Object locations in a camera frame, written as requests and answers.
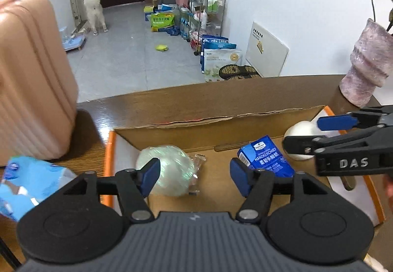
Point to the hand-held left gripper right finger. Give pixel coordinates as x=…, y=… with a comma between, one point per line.
x=239, y=178

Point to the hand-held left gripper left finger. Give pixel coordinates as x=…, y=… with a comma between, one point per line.
x=150, y=175

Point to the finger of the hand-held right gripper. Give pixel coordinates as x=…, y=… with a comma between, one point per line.
x=336, y=122
x=302, y=144

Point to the white round sponge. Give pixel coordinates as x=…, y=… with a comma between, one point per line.
x=299, y=129

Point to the clear mesh ball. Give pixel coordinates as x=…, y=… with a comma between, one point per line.
x=172, y=164

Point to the blue tissue pack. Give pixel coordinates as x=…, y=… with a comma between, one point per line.
x=267, y=155

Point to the red cardboard box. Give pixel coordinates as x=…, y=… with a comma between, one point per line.
x=215, y=130

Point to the person's right hand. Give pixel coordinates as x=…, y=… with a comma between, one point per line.
x=390, y=186

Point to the pink textured vase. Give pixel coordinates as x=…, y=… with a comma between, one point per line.
x=368, y=60

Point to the brown massage slipper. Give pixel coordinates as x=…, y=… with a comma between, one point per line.
x=251, y=71
x=230, y=71

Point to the white green pet food bag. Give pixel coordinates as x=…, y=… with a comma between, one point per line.
x=221, y=61

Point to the blue wet wipes pack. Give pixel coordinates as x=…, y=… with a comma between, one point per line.
x=27, y=180

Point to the yellow floor toy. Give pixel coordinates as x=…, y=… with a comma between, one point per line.
x=161, y=48

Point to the blue white pet food bag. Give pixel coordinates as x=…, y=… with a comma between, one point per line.
x=216, y=42

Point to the pink ribbed suitcase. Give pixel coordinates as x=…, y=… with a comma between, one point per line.
x=33, y=81

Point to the pack of water bottles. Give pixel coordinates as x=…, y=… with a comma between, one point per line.
x=185, y=29

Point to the green yellow bag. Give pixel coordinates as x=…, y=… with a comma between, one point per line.
x=162, y=22

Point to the blue pet feeder tray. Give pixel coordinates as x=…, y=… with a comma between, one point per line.
x=73, y=42

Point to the white dog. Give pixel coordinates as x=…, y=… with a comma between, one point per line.
x=95, y=11

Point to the white wall panel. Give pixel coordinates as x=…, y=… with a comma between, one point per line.
x=267, y=48

